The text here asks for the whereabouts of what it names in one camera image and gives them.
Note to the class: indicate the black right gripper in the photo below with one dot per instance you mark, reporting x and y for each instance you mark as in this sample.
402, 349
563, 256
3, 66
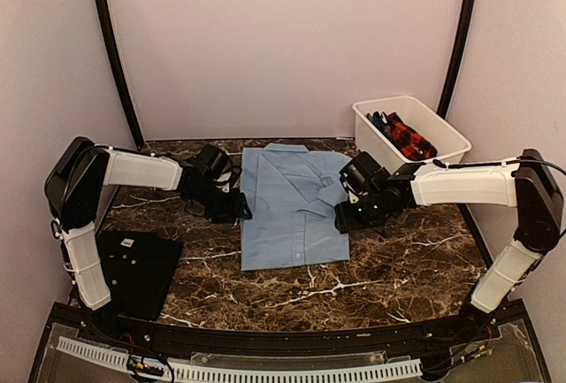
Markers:
345, 220

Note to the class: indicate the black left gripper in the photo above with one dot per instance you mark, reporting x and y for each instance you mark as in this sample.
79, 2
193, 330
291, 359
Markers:
233, 210

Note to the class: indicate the light blue long sleeve shirt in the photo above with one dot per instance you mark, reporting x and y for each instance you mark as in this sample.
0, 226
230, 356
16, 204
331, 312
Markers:
291, 192

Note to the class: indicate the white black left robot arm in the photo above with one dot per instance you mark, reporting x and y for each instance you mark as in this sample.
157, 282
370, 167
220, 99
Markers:
75, 185

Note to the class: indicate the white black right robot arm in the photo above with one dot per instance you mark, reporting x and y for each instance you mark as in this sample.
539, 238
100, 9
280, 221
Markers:
516, 199

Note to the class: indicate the red black plaid shirt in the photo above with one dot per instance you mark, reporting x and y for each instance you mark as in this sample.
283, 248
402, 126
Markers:
409, 142

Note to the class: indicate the blue black plaid shirt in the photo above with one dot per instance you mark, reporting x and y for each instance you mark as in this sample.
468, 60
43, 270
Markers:
379, 122

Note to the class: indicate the folded black shirt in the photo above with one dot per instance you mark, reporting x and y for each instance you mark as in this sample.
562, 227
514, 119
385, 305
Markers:
138, 268

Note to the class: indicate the white plastic bin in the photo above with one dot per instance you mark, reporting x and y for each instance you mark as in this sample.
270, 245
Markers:
450, 144

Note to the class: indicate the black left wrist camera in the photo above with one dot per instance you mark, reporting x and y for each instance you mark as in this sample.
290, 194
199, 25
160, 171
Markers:
211, 161

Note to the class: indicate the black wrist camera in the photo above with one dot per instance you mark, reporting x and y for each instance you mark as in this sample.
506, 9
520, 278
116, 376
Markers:
363, 174
211, 161

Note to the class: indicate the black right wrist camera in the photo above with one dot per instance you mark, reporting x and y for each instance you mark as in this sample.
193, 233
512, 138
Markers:
363, 174

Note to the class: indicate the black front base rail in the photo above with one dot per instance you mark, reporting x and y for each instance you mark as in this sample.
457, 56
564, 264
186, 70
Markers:
507, 349

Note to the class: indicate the white slotted cable duct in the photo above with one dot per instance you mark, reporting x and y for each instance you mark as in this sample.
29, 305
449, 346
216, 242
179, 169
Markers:
224, 368

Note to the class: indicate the black left corner post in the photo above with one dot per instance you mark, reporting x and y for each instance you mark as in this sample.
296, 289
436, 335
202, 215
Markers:
117, 71

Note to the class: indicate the black corner post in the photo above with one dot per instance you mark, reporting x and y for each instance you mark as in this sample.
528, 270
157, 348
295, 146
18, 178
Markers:
117, 71
456, 57

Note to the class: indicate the black right corner post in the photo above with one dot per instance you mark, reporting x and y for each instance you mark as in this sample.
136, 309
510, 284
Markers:
456, 57

